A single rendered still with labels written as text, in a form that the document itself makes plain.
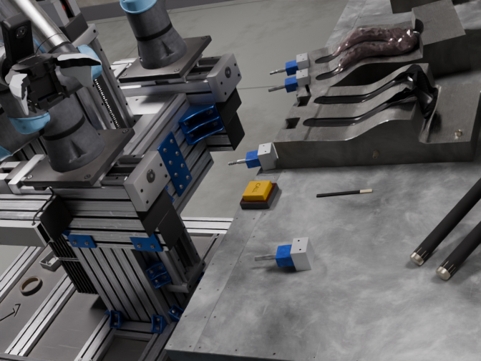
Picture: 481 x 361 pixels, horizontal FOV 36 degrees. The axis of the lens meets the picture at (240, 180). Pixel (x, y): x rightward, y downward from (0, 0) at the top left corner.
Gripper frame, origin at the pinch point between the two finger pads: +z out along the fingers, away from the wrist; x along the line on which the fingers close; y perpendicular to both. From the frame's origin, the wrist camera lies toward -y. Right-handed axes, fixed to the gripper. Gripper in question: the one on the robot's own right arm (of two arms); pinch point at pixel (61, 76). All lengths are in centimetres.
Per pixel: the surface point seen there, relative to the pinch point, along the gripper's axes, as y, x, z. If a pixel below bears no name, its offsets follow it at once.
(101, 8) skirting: 109, -216, -432
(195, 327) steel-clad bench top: 65, -11, -3
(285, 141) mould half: 49, -62, -25
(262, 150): 53, -59, -33
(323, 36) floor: 114, -244, -207
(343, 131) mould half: 48, -72, -14
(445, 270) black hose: 57, -49, 34
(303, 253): 56, -36, 6
